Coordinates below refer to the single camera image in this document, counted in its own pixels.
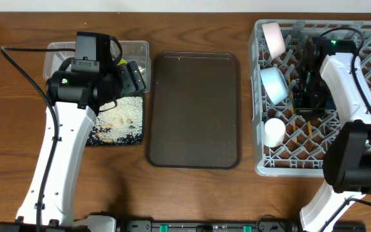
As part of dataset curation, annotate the yellow green snack wrapper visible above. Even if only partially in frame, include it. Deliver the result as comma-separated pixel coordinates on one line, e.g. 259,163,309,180
118,59,128,66

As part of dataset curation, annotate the wooden chopstick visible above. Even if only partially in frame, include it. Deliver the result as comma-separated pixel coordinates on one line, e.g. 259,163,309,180
307,121,313,137
288,76,298,143

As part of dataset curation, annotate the small light blue bowl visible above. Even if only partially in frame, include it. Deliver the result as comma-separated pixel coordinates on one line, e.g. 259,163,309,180
260,66,289,104

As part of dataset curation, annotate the white cup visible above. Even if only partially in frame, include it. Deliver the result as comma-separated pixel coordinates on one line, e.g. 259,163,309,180
264,118,286,148

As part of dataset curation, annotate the pink bowl with rice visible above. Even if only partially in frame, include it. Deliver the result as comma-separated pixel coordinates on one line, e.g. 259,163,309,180
262,23,286,59

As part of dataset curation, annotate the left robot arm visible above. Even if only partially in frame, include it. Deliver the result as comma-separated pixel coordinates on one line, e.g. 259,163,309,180
0,59,145,231

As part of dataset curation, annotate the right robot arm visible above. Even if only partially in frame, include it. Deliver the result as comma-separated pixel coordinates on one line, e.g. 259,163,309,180
300,36,371,231

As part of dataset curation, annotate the spilled rice food waste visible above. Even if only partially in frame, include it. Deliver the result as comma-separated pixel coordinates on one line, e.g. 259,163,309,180
90,95,144,144

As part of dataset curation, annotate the grey dishwasher rack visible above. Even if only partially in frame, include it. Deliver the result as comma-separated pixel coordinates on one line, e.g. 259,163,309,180
248,19,371,177

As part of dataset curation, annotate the clear plastic bin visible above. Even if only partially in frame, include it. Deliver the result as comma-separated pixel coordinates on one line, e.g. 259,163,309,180
43,41,151,93

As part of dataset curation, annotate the black plastic tray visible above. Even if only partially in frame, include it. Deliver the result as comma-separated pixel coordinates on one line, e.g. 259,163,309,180
85,93,145,146

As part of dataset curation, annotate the brown serving tray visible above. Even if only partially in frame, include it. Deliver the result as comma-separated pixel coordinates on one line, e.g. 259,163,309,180
146,52,242,170

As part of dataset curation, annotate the right black cable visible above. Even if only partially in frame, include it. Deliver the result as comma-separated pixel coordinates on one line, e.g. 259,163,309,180
317,27,371,232

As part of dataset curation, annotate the black cable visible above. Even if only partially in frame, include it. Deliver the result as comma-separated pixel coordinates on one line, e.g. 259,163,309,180
317,27,371,232
0,46,77,232

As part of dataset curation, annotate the left black cable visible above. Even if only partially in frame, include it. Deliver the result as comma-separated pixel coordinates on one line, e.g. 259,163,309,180
0,46,77,232

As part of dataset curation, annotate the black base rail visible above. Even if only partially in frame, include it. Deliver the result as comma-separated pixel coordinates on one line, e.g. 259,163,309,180
88,212,366,232

